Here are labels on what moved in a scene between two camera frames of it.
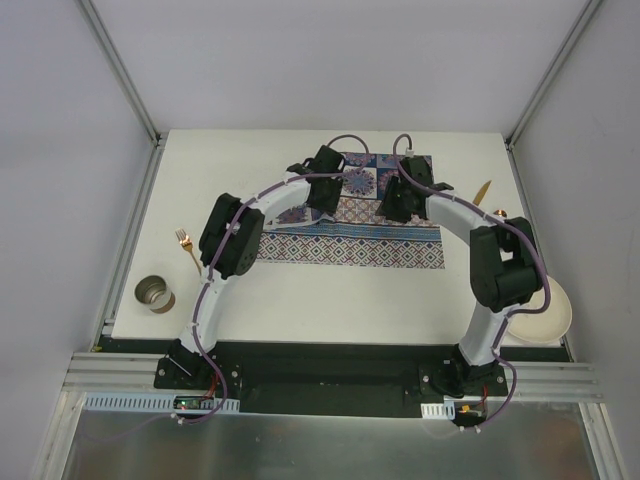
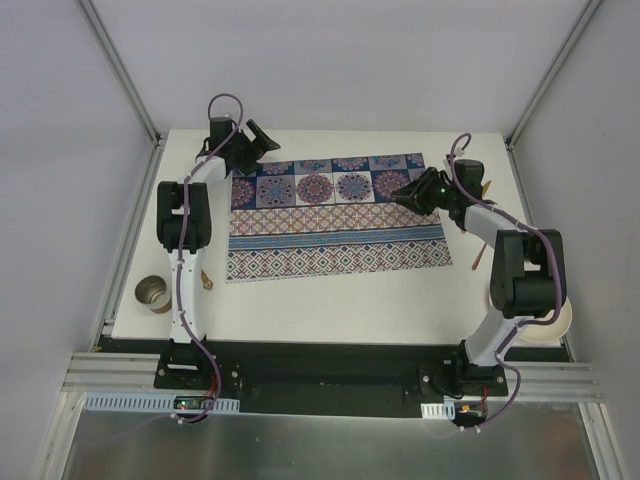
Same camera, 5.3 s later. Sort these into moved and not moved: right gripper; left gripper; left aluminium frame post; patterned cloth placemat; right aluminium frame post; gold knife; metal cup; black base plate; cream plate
Moved: left gripper; patterned cloth placemat; right gripper
Not moved: metal cup; cream plate; right aluminium frame post; gold knife; black base plate; left aluminium frame post
